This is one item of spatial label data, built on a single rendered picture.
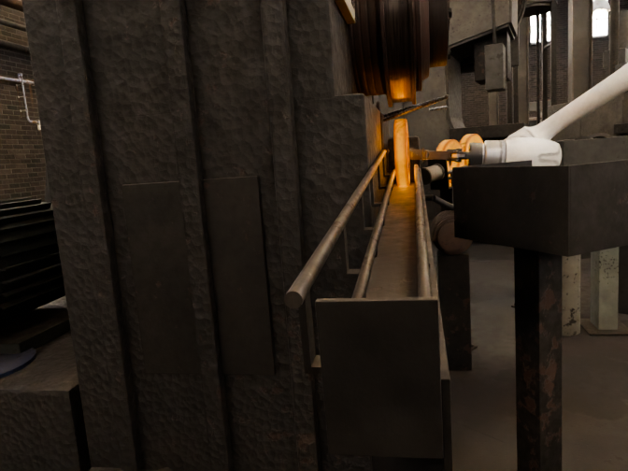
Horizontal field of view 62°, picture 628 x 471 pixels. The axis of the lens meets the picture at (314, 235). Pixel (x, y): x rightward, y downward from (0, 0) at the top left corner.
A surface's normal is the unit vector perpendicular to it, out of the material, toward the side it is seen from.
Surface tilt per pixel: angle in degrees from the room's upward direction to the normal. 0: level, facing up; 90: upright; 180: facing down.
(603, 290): 90
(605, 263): 90
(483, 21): 90
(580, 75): 90
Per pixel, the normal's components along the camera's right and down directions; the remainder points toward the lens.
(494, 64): -0.42, 0.17
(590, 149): 0.07, 0.15
